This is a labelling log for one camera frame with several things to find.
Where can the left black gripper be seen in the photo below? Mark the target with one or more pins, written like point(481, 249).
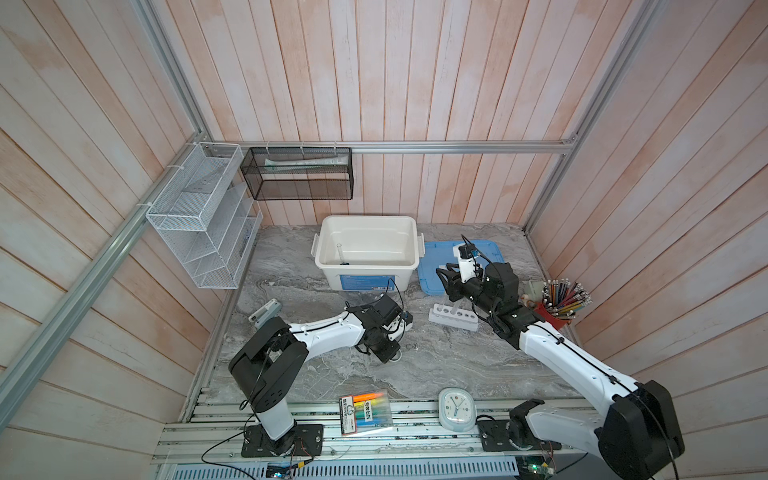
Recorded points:
point(384, 356)

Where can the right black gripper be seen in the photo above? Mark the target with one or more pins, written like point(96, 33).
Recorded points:
point(454, 281)

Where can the blue plastic bin lid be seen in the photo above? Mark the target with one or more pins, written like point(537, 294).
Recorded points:
point(439, 253)

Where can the blue hexagonal bottle cap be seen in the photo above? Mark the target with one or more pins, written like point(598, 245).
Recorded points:
point(341, 254)

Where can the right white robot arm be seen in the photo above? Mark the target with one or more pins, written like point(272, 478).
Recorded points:
point(634, 427)

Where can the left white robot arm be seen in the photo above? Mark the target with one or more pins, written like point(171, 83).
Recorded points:
point(267, 365)

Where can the white test tube rack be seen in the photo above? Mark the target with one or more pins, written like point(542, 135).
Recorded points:
point(454, 317)

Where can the white plastic storage bin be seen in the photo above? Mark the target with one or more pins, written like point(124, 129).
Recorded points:
point(383, 252)

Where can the pale green small box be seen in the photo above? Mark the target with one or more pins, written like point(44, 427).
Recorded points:
point(533, 293)

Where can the highlighter marker pack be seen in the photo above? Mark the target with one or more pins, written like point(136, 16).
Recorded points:
point(365, 414)

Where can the white round clock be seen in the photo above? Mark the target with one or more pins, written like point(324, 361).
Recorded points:
point(456, 410)

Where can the red pencil cup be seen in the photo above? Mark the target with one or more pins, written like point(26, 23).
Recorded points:
point(556, 322)

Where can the colored pencils bundle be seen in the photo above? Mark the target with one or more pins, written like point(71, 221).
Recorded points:
point(563, 298)

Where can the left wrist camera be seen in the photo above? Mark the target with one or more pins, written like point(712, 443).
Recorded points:
point(398, 329)

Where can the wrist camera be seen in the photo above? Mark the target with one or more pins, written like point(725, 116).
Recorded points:
point(398, 329)
point(468, 266)

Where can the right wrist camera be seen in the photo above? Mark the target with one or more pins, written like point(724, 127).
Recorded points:
point(468, 266)

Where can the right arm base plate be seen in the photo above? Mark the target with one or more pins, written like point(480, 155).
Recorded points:
point(510, 435)

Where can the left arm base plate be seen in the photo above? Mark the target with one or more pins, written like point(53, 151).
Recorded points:
point(301, 440)

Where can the black wire mesh basket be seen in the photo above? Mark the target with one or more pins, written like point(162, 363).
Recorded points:
point(299, 173)

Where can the white wire mesh shelf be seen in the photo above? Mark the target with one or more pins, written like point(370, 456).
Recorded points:
point(206, 218)

